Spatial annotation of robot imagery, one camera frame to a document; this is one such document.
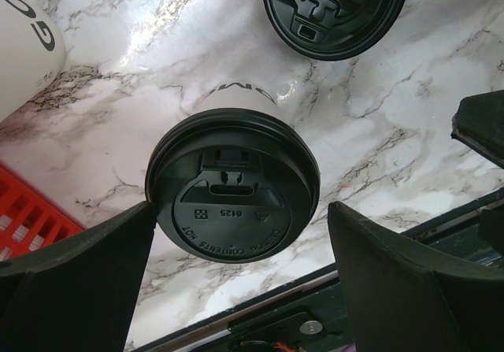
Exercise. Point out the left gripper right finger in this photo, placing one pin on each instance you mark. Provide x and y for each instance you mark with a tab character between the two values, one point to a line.
402	295

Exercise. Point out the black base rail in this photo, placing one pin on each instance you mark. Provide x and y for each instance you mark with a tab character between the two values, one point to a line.
317	320

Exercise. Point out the black coffee cup lid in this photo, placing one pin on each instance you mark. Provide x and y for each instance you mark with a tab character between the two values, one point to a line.
233	185

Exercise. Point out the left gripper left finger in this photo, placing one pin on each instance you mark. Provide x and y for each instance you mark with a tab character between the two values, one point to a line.
78	294

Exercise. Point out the white paper coffee cup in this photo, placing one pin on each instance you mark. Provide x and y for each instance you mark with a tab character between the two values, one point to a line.
239	95

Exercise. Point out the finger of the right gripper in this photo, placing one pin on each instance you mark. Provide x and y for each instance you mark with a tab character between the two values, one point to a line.
478	124

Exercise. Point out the red plastic basket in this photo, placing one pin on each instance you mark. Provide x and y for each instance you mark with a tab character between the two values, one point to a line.
29	221

